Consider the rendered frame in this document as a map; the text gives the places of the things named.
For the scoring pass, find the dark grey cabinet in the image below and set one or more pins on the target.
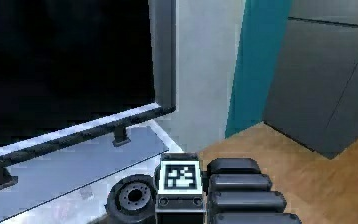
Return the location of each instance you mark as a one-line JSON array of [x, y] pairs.
[[320, 86]]

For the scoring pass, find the white television stand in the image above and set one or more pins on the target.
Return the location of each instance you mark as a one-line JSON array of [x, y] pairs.
[[70, 180]]

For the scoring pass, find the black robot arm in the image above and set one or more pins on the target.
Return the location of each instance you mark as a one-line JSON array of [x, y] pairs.
[[240, 196]]

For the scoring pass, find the black television set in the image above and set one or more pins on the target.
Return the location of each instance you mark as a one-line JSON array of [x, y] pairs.
[[70, 66]]

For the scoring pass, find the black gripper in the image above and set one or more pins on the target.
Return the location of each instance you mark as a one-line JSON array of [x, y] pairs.
[[132, 197]]

